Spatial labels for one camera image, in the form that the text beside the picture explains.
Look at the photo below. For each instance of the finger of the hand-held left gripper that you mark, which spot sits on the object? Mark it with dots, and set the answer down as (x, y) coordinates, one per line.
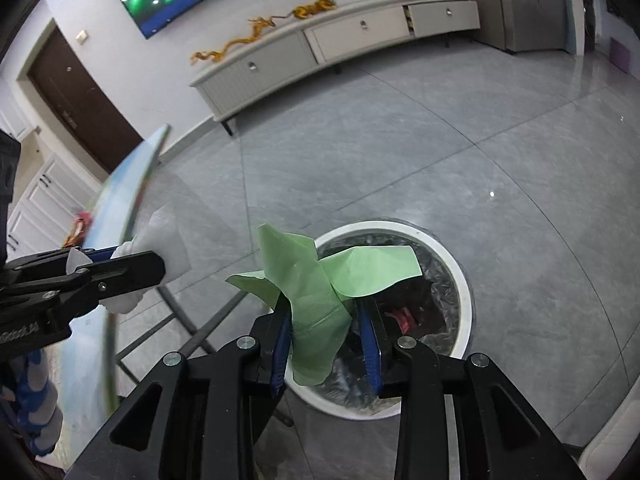
(125, 272)
(102, 254)

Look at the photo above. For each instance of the red packet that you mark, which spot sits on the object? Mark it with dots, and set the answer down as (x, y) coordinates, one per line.
(405, 319)

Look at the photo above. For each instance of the black bin liner bag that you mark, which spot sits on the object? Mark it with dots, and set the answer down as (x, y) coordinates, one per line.
(440, 285)

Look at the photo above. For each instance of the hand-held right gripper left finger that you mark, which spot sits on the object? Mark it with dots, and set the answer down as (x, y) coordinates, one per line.
(281, 355)

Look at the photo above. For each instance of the white low furniture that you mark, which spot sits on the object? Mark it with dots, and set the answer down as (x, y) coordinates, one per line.
(610, 450)

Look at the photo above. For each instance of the red gold snack wrapper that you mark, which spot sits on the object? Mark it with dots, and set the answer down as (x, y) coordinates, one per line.
(80, 225)

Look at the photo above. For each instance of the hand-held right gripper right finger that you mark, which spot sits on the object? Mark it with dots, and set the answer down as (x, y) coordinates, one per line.
(370, 355)

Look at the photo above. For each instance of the dark brown door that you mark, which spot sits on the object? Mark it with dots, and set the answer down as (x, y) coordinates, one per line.
(75, 95)

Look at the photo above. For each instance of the white tissue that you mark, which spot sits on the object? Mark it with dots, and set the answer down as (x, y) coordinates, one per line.
(165, 245)

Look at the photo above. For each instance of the grey refrigerator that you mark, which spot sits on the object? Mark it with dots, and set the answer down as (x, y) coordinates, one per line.
(500, 5)

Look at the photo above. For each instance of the white television cabinet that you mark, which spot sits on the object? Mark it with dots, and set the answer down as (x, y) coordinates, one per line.
(280, 60)

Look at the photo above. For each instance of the wall light switch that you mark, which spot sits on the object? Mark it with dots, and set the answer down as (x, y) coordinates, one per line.
(82, 36)

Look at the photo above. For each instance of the white round trash bin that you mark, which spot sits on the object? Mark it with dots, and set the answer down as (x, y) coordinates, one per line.
(465, 310)

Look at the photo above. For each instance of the golden dragon ornament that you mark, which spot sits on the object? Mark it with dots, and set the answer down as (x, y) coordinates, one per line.
(260, 25)

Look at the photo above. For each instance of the green paper sheet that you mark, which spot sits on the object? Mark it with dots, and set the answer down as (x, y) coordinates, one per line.
(310, 300)

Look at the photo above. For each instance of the table with landscape print top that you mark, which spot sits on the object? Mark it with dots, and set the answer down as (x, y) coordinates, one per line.
(125, 195)

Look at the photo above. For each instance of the white panelled cabinets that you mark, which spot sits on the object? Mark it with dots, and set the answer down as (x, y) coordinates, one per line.
(45, 195)

